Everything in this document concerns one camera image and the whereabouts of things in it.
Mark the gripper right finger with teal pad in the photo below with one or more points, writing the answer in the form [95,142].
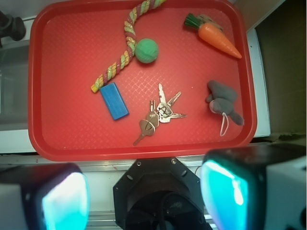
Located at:
[257,187]

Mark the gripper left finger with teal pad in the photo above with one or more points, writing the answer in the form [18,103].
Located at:
[44,197]

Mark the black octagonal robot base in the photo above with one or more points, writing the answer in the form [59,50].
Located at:
[159,194]

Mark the orange toy carrot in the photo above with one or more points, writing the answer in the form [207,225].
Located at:
[212,33]

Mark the grey plush mouse toy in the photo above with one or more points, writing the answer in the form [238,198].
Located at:
[221,101]

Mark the blue rectangular block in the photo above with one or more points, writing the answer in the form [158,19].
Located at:
[114,101]

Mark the bunch of metal keys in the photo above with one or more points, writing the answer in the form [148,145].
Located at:
[158,114]

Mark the red plastic tray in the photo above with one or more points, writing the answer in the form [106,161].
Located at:
[71,45]

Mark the green textured ball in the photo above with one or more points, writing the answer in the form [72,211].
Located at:
[146,51]

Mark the dark knob at left edge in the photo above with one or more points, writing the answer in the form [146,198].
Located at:
[12,27]

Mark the braided multicolour rope toy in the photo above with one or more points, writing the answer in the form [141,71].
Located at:
[131,43]

